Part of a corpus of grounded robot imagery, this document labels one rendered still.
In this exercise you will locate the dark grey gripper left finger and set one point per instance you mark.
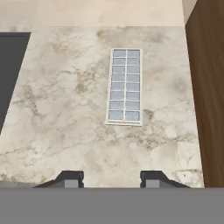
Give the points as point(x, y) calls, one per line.
point(70, 176)

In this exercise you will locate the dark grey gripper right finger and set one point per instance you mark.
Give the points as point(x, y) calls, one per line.
point(153, 176)

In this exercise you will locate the white ice cube tray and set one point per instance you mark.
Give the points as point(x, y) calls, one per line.
point(124, 86)

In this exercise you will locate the brown wooden cabinet side panel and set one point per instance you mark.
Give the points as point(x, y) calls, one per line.
point(207, 87)

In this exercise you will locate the dark grey hob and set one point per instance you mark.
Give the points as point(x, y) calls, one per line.
point(10, 70)

